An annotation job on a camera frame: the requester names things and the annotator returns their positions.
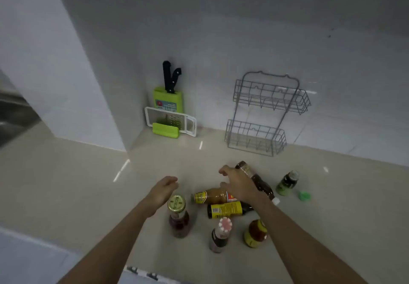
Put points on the person's right hand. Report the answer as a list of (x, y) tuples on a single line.
[(241, 186)]

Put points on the person's left hand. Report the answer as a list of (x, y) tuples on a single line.
[(159, 194)]

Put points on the dark sauce bottle white cap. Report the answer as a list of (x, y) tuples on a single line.
[(265, 188)]

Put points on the yellow label soy sauce bottle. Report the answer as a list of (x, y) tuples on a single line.
[(225, 209)]

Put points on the tall light brown sauce bottle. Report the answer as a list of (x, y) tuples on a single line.
[(211, 196)]

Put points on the gold lid red sauce bottle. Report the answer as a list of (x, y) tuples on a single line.
[(179, 223)]

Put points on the small green label bottle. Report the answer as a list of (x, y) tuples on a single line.
[(286, 186)]

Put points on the orange chili sauce bottle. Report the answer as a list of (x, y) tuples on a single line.
[(254, 234)]

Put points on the oyster sauce bottle red-white cap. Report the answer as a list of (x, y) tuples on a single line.
[(219, 239)]

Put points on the green bottle cap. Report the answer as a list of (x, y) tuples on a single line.
[(304, 196)]

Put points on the person's left forearm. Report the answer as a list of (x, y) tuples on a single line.
[(112, 248)]

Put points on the person's right forearm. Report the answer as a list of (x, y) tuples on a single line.
[(297, 245)]

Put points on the green grater container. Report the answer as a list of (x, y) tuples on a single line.
[(164, 130)]

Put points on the white framed metal grater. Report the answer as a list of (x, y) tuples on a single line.
[(175, 119)]

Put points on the green knife block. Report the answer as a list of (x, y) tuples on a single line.
[(166, 97)]

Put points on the grey metal sink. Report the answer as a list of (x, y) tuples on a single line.
[(14, 114)]

